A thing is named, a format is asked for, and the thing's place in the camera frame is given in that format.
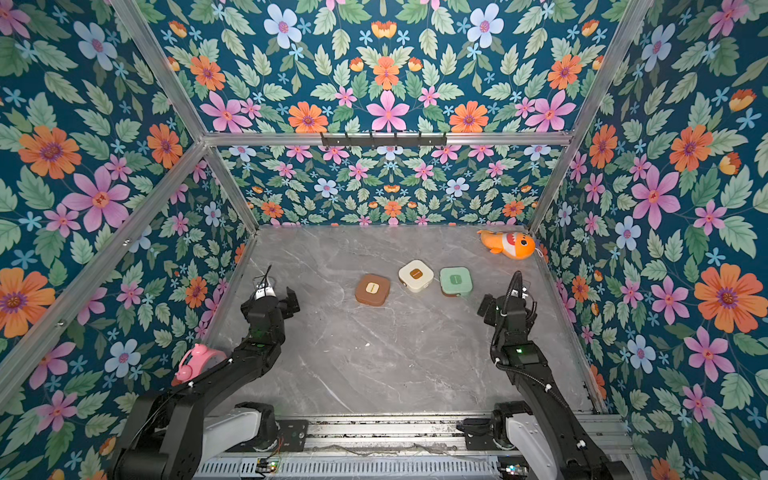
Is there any pink alarm clock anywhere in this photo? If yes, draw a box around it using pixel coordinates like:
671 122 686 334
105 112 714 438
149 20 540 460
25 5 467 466
171 344 227 386

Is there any cream nail clipper case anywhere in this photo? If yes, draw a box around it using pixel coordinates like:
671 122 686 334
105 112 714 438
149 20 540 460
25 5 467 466
398 259 435 293

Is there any brown nail clipper case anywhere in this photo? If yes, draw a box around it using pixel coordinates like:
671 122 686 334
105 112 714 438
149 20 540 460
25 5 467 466
355 274 391 307

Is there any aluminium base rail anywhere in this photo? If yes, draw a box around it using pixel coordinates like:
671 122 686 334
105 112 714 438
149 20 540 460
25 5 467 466
149 413 634 457

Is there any green nail clipper case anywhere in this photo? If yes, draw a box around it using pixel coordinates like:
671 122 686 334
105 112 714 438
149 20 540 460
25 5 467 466
439 266 473 297

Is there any orange clownfish plush toy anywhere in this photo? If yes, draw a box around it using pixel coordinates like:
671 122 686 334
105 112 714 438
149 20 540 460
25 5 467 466
478 230 537 260

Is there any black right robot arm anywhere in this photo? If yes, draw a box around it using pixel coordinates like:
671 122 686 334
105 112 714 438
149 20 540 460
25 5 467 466
477 289 632 479

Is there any black hook rail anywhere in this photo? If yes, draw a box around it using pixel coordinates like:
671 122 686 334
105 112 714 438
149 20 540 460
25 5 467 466
320 132 448 148

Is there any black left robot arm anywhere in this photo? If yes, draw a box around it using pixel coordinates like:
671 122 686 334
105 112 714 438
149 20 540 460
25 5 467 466
107 287 300 479

